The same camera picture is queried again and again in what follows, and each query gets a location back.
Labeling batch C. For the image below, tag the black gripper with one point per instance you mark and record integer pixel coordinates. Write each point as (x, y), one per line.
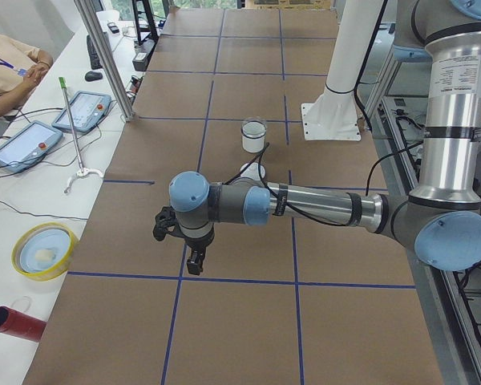
(197, 243)

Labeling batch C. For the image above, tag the white cup lid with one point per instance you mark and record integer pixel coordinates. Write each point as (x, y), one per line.
(253, 171)

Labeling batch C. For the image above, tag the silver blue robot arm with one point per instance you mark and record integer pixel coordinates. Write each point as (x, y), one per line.
(439, 219)

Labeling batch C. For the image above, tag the white enamel cup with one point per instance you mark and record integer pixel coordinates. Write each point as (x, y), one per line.
(253, 145)

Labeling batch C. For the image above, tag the brown cardboard table cover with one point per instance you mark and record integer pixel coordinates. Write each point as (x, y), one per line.
(291, 302)

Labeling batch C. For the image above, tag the metal reacher grabber stick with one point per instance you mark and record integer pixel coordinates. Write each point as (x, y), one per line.
(83, 170)

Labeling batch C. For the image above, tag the yellow tape roll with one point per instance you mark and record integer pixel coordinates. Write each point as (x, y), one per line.
(44, 252)

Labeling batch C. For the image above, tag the far teach pendant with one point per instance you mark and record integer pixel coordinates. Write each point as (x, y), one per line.
(87, 109)

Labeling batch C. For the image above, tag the teach pendant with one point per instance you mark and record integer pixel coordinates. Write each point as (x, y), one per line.
(87, 109)
(26, 148)

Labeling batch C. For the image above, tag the red cardboard tube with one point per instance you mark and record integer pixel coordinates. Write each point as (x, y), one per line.
(18, 324)

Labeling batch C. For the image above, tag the near teach pendant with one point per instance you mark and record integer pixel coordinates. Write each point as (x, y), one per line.
(26, 148)

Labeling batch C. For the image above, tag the black computer mouse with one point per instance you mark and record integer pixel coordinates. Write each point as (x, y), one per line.
(92, 76)

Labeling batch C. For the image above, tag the grey power adapter box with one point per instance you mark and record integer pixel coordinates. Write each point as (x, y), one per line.
(143, 55)

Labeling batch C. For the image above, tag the black keyboard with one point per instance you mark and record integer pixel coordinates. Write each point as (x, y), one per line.
(92, 54)

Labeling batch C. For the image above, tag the seated person beige shirt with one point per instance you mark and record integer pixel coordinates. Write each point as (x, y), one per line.
(22, 68)

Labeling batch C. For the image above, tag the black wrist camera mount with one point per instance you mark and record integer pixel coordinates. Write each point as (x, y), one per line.
(166, 223)

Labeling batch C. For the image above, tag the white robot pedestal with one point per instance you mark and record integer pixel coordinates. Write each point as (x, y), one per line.
(333, 116)

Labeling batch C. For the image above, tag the black stand frame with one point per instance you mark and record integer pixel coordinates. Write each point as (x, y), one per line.
(145, 26)

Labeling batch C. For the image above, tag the aluminium frame post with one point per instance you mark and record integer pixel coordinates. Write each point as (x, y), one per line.
(91, 22)

